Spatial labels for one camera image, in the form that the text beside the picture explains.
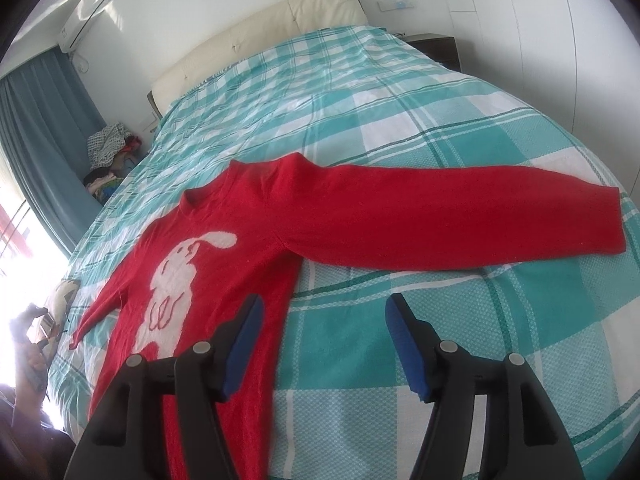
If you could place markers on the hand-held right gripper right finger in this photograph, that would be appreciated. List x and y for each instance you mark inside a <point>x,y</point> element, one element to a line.
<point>406,345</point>

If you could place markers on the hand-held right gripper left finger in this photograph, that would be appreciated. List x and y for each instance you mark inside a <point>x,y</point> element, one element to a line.
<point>244,345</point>

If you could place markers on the red sweater with white rabbit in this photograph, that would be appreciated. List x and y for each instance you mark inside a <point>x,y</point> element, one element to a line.
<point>350,210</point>

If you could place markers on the person's left forearm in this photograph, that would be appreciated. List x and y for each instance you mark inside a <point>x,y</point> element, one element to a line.
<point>30,380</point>

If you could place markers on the pile of mixed clothes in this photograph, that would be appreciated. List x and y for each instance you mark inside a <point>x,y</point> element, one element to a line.
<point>107,150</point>

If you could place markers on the small flat rectangular device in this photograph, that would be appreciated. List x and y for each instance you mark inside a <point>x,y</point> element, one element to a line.
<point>48,326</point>

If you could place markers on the patterned beige cushion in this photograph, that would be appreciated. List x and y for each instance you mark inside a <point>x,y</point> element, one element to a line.
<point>65,297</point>

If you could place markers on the metal window grille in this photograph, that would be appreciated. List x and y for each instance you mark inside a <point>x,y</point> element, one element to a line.
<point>12,230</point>

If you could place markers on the blue-grey curtain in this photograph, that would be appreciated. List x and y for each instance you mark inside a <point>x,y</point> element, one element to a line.
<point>45,135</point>

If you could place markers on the teal plaid bedsheet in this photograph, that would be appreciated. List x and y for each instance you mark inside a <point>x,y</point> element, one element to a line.
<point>450,125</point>

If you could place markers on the dark wooden nightstand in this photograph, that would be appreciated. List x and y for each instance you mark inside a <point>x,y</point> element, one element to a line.
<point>440,50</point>

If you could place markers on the cream padded headboard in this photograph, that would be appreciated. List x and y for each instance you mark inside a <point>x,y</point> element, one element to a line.
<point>260,35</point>

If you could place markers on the white wall air conditioner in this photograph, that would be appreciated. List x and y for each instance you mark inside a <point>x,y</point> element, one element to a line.
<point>90,5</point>

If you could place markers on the white wall switch panel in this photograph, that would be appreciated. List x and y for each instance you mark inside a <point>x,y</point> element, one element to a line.
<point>395,5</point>

